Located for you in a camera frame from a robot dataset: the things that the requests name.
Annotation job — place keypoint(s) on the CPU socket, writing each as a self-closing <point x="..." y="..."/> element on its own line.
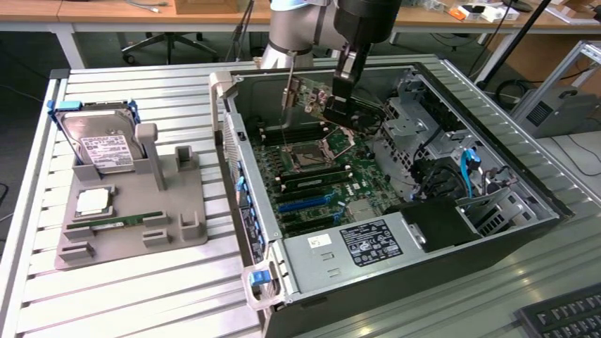
<point x="307" y="158"/>

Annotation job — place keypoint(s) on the aluminium profile frame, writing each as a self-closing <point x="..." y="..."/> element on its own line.
<point x="559" y="70"/>

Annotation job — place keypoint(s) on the black keyboard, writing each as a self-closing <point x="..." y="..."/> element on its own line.
<point x="568" y="317"/>

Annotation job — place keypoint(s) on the small white box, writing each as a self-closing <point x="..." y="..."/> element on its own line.
<point x="500" y="14"/>

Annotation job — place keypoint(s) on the black tripod pole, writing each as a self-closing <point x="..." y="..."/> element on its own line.
<point x="516" y="38"/>

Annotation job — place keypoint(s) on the thin metal locking lever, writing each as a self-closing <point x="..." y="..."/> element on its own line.
<point x="284" y="134"/>

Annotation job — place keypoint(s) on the wooden top desk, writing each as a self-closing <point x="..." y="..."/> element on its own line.
<point x="423" y="15"/>
<point x="94" y="12"/>

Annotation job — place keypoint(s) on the silver CPU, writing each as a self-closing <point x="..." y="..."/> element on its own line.
<point x="94" y="202"/>

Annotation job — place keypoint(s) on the black office chair base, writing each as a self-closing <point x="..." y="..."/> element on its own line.
<point x="170" y="42"/>

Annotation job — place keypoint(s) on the grey power supply unit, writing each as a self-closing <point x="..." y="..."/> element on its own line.
<point x="310" y="267"/>

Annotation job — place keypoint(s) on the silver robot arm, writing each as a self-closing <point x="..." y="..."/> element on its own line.
<point x="296" y="28"/>

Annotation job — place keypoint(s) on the grey plastic parts rack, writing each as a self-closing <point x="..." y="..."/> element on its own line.
<point x="136" y="197"/>

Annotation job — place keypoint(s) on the black expansion slot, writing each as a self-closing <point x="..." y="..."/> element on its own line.
<point x="312" y="230"/>
<point x="300" y="197"/>
<point x="310" y="222"/>

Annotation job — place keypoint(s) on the grey computer tower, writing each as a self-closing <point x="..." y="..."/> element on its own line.
<point x="564" y="112"/>

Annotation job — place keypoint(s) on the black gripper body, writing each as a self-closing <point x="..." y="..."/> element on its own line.
<point x="367" y="21"/>

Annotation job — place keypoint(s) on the open black PC case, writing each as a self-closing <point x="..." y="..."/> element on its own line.
<point x="399" y="281"/>

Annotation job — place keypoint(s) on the silver chipset heat sink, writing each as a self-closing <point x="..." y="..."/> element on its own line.
<point x="364" y="211"/>

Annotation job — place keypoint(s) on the graphics card with metal bracket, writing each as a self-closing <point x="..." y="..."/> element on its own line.
<point x="306" y="95"/>

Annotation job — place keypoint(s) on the green motherboard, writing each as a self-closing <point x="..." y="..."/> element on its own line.
<point x="362" y="165"/>

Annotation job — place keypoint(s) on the grey metal drive cage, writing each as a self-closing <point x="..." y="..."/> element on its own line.
<point x="404" y="126"/>

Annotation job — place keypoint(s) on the brown wooden box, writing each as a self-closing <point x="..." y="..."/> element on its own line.
<point x="202" y="6"/>

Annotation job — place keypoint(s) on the hard disk in blue carrier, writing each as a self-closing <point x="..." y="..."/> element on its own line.
<point x="103" y="141"/>

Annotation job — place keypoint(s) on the green RAM stick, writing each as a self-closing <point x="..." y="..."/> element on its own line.
<point x="122" y="222"/>

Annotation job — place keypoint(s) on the small orange box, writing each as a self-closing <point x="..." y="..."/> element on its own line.
<point x="456" y="13"/>

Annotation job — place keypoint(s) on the black installed RAM stick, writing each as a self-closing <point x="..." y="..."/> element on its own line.
<point x="310" y="183"/>

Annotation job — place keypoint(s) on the metal socket cover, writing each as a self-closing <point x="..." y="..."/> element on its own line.
<point x="340" y="144"/>

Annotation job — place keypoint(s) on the grey metal disk bay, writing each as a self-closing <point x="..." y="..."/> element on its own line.
<point x="497" y="211"/>

